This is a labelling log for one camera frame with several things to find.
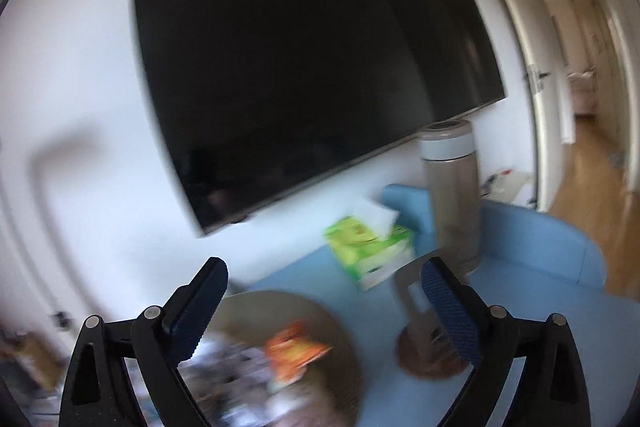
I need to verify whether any black television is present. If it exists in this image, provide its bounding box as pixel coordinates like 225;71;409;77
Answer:
131;0;508;237

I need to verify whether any white door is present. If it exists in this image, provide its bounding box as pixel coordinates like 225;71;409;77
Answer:
465;0;566;214

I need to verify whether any white tissue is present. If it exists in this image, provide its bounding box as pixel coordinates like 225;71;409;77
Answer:
350;197;401;238

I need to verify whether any wooden phone stand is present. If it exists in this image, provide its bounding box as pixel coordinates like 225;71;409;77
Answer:
393;257;476;380

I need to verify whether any silver door handle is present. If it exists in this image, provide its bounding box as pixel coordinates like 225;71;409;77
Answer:
525;64;551;92

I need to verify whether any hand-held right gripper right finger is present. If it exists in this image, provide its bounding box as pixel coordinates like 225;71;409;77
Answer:
420;257;592;427

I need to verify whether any woven basket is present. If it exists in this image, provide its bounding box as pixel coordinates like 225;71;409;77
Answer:
200;289;363;427

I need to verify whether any pile of silvery snack packets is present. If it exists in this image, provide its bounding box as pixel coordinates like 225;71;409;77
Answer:
125;332;281;427

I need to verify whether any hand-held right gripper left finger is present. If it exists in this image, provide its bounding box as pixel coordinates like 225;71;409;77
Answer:
59;257;230;427

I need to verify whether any green tissue box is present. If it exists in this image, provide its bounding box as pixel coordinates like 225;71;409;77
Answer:
323;216;416;292

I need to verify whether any orange snack packet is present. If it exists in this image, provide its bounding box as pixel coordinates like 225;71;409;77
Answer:
264;321;333;385

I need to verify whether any kraft paper pen holder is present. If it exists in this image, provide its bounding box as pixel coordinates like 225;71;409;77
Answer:
0;331;58;390

